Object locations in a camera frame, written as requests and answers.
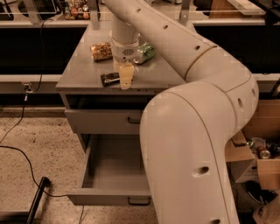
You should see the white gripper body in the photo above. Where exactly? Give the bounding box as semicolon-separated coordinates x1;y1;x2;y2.
110;38;139;62

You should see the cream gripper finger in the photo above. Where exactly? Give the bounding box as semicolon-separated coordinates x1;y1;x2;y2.
113;59;135;90

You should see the dark rxbar chocolate wrapper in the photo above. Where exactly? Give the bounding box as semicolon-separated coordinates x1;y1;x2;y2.
101;73;120;87

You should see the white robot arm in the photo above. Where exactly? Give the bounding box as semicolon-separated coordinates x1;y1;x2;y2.
105;0;259;224

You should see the grey metal drawer cabinet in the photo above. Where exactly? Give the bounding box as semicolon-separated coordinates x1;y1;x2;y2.
56;21;184;149

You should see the closed upper grey drawer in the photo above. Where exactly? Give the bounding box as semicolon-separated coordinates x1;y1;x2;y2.
65;109;142;134

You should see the open grey middle drawer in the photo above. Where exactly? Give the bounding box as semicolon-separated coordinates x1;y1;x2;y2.
68;135;152;207

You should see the green soda can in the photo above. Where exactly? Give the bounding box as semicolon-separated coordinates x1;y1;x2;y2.
134;42;156;65

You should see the group of colourful cans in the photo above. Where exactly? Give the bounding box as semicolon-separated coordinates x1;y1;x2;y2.
64;0;90;20

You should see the black stand leg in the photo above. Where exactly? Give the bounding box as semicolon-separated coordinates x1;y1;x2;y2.
25;177;51;224

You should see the open cardboard box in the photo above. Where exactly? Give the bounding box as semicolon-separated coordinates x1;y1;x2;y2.
225;100;280;190

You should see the red can in box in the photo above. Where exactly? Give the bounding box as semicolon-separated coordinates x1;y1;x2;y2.
256;146;270;159

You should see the black shoe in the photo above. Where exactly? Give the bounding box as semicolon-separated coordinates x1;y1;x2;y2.
245;180;278;205

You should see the black floor cable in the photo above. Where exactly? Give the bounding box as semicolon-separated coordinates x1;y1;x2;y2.
0;90;86;224

